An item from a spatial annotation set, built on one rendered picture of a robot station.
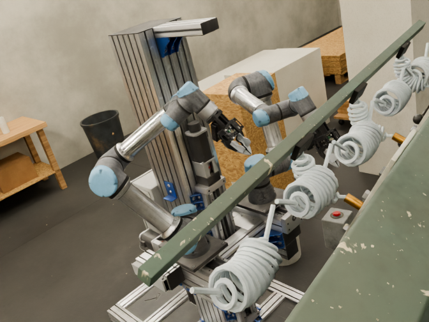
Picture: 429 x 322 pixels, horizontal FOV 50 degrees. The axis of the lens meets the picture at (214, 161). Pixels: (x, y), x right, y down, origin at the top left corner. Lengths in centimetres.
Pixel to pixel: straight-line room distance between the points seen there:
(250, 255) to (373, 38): 357
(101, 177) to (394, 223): 142
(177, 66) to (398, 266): 173
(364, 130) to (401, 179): 31
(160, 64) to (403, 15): 234
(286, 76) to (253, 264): 462
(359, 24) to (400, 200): 358
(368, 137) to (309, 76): 463
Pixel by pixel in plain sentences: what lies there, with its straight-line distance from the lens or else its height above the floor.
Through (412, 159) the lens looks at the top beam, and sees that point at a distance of 66.
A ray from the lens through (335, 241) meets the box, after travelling 243.
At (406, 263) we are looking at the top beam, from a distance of 52.
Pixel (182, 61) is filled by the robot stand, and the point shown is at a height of 184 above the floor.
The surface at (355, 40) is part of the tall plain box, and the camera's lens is 417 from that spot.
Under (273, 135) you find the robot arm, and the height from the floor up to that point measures 136.
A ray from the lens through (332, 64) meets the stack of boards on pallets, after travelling 723.
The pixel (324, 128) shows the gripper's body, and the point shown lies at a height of 153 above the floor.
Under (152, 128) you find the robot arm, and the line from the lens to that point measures 187.
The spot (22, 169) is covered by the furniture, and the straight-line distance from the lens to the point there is 599.
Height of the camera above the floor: 227
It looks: 24 degrees down
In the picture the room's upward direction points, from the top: 15 degrees counter-clockwise
